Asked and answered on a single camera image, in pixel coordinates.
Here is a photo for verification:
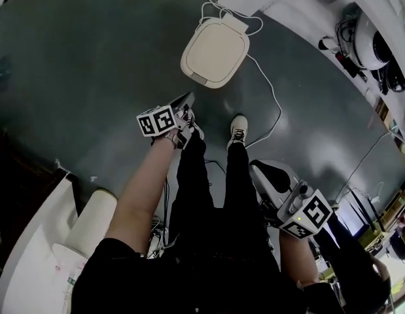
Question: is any white cylindrical paper roll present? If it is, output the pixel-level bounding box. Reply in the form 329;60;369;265
51;189;118;314

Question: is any thin grey cable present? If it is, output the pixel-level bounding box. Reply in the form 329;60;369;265
335;131;392;203

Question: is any person's black shirt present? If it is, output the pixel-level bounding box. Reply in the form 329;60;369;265
71;207;321;314

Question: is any person's right leg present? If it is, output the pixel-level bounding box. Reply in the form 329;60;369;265
222;138;261;217

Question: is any round white appliance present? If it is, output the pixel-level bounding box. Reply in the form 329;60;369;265
353;10;395;72

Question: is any white desk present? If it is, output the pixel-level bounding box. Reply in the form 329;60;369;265
0;174;79;314

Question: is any person's white shoe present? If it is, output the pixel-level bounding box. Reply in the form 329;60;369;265
185;109;205;141
226;114;249;150

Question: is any person's right forearm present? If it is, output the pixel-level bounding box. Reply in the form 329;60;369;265
278;230;321;288

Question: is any white cable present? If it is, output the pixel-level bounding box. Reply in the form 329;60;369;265
198;0;283;150

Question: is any pile of black cords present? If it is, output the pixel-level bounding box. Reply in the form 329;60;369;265
371;61;405;95

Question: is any small white and black device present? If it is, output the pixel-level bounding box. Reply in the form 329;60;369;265
318;35;336;51

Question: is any person's right white shoe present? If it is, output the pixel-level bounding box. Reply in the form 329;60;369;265
226;114;249;150

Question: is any person's left white shoe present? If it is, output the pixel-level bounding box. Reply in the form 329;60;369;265
185;109;205;141

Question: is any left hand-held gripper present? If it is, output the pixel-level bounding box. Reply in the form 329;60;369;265
136;92;197;150

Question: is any cream lidded trash bin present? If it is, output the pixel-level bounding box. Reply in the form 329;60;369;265
180;14;251;90

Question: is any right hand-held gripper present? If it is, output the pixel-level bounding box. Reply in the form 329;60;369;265
249;160;334;241

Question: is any person's left leg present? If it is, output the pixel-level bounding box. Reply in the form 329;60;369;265
166;130;217;217

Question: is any person's leg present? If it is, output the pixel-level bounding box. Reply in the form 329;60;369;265
222;138;261;217
166;130;217;217

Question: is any dark wooden furniture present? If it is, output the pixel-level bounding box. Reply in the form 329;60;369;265
0;131;73;258

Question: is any person's left forearm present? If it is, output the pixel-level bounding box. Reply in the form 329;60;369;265
105;135;177;255

